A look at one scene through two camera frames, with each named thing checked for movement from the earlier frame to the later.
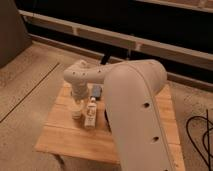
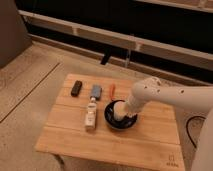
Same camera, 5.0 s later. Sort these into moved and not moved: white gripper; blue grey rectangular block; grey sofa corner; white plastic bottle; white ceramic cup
Moved: white gripper; white ceramic cup
Not moved: white plastic bottle; grey sofa corner; blue grey rectangular block
